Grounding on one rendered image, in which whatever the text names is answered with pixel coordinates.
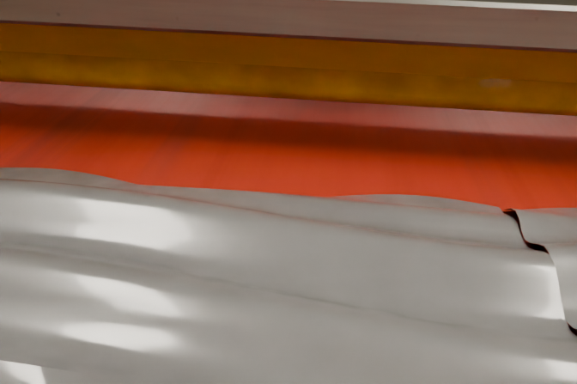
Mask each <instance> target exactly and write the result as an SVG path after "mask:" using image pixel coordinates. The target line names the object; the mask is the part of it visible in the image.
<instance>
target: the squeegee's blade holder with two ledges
mask: <svg viewBox="0 0 577 384"><path fill-rule="evenodd" d="M0 23H11V24H27V25H44V26H61V27H93V28H110V29H127V30H144V31H161V32H177V33H195V34H226V35H244V36H260V37H277V38H294V39H310V40H343V41H360V42H376V43H393V44H410V45H427V46H459V47H476V48H493V49H509V50H527V51H543V52H576V53H577V0H0Z"/></svg>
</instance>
